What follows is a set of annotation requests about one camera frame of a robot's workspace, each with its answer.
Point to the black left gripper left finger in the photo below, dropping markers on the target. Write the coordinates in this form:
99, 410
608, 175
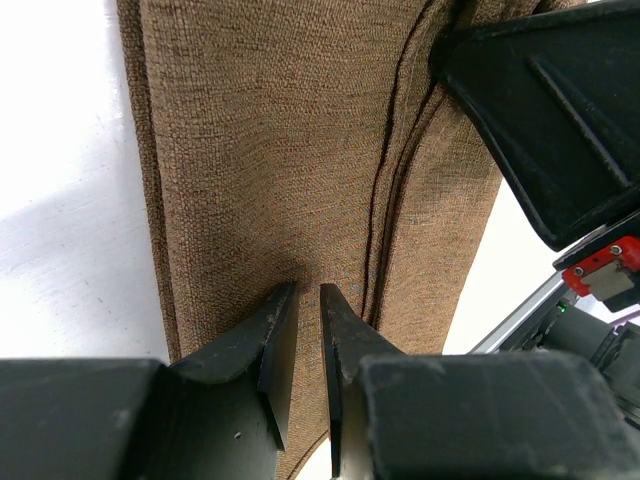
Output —
220, 413

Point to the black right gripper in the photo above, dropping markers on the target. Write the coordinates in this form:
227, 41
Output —
605, 264

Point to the aluminium rail frame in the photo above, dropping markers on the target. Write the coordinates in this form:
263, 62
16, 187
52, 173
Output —
524, 322

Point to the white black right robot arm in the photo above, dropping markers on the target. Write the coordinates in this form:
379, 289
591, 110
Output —
613, 349

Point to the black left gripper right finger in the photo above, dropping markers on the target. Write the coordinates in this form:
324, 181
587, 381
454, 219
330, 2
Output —
479, 416

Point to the brown cloth napkin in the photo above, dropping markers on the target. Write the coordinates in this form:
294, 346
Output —
304, 140

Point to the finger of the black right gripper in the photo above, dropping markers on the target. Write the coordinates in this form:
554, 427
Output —
555, 98

